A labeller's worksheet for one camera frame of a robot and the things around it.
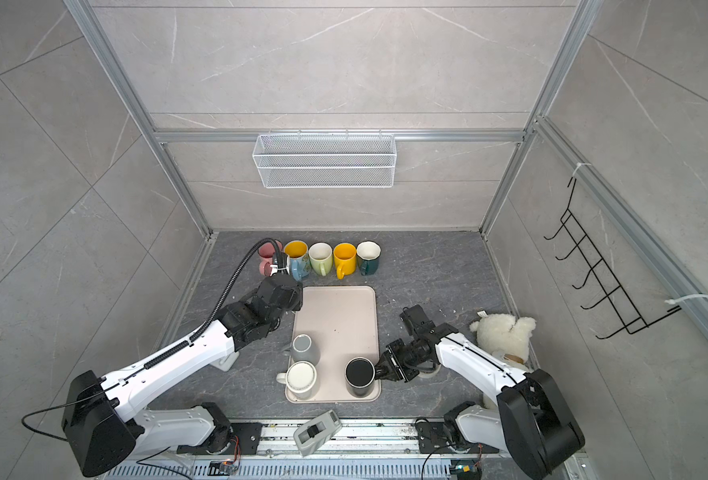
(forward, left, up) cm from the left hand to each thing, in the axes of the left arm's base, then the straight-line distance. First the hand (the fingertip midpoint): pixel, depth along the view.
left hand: (291, 277), depth 79 cm
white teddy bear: (-14, -59, -12) cm, 62 cm away
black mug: (-22, -18, -12) cm, 31 cm away
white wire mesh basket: (+43, -8, +8) cm, 45 cm away
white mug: (-22, -2, -15) cm, 27 cm away
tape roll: (-21, -38, -20) cm, 48 cm away
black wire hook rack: (-17, -74, +11) cm, 76 cm away
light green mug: (+19, -5, -15) cm, 25 cm away
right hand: (-19, -22, -16) cm, 33 cm away
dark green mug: (+19, -22, -14) cm, 32 cm away
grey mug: (-16, -3, -11) cm, 20 cm away
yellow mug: (+16, -14, -13) cm, 26 cm away
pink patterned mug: (+21, +13, -14) cm, 28 cm away
